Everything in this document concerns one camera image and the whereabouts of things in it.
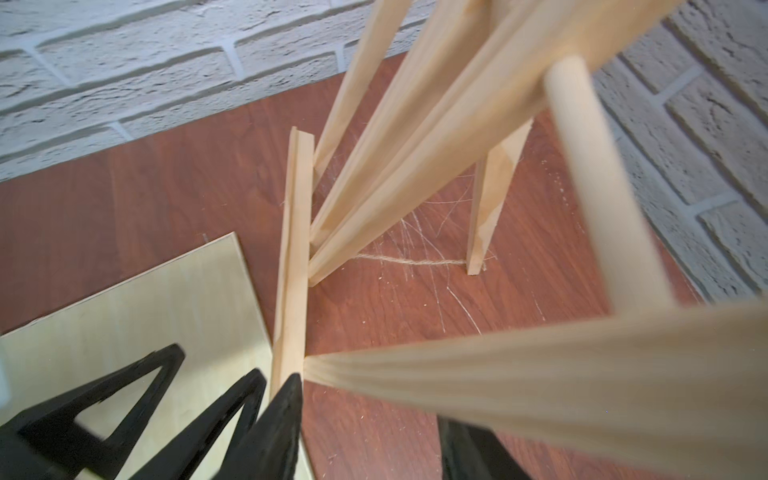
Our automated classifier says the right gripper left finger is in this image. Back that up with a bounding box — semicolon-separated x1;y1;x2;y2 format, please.
214;373;303;479

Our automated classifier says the light plywood board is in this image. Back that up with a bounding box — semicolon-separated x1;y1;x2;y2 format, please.
0;231;313;480

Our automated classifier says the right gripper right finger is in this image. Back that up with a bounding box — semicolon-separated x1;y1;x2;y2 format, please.
437;416;531;480

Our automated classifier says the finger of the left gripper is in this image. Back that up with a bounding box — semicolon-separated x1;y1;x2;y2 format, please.
1;344;185;479
132;369;267;479

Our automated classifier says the wooden easel frame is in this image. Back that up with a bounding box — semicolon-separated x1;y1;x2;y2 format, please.
272;1;767;479

